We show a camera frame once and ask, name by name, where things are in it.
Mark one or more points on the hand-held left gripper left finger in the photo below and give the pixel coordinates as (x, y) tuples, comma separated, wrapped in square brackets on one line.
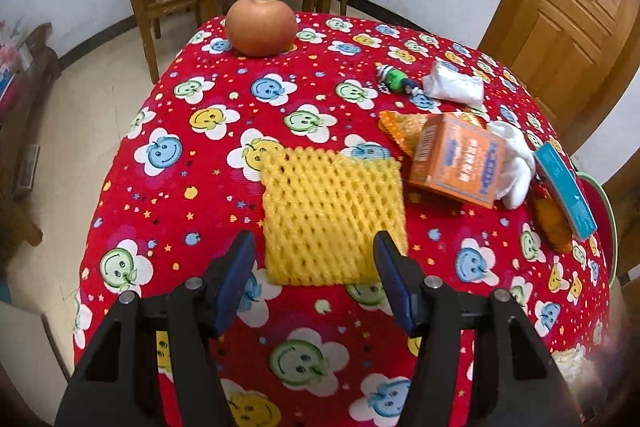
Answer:
[(235, 277)]

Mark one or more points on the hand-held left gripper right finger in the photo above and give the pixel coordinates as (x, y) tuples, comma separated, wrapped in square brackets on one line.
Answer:
[(395, 287)]

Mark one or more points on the yellow foam fruit net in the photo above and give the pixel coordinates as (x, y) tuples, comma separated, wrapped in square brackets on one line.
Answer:
[(330, 217)]

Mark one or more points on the orange cardboard box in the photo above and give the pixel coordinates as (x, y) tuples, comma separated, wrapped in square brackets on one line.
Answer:
[(460, 162)]

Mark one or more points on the white soft paper wad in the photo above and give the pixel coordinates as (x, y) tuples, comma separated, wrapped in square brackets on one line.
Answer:
[(515, 162)]

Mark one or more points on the white tissue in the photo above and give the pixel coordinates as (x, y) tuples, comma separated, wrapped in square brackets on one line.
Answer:
[(452, 84)]

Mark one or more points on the red bin with green rim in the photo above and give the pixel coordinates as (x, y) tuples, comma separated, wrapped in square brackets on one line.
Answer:
[(600, 207)]

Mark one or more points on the red printed smiley blanket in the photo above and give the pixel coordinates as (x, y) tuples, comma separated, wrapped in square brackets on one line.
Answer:
[(210, 187)]

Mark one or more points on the orange mesh snack wrapper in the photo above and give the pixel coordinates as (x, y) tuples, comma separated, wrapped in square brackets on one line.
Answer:
[(404, 129)]

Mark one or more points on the teal flat box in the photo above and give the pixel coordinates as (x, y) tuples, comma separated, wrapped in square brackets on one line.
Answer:
[(565, 189)]

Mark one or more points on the small green white bottle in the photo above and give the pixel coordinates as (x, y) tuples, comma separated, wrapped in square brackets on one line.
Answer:
[(395, 79)]

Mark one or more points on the orange-red apple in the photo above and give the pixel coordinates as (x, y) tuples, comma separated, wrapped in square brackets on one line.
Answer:
[(260, 27)]

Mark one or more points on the wooden side cabinet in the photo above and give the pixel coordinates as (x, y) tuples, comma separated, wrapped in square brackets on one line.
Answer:
[(30, 72)]

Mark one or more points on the wooden panelled door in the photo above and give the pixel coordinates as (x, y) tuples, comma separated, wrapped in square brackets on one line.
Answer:
[(565, 7)]

